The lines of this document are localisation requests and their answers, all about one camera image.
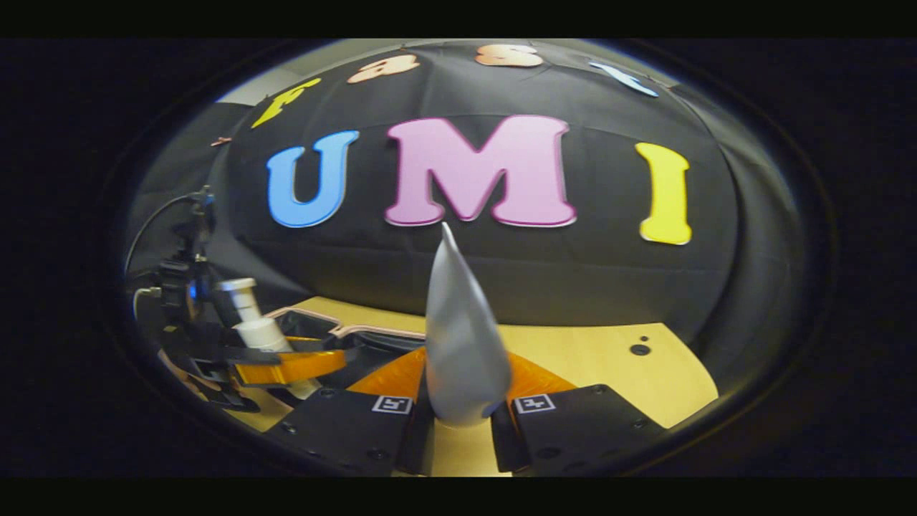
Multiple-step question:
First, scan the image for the white pump bottle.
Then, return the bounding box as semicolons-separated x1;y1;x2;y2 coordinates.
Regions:
215;278;323;399

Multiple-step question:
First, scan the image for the black backdrop cloth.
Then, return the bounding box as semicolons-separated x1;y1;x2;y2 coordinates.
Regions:
125;39;810;402

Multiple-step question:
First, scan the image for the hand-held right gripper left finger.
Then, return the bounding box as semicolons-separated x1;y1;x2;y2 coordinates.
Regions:
265;348;431;477

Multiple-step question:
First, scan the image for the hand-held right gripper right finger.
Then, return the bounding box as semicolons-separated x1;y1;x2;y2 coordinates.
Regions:
491;351;671;477

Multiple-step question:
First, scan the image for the pink suitcase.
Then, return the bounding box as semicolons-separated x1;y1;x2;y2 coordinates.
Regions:
265;307;431;393

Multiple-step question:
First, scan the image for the white squeeze tube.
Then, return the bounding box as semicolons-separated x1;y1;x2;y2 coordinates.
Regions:
424;221;514;429

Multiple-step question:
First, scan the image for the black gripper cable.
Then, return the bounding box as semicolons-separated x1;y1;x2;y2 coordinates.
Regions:
125;193;196;287

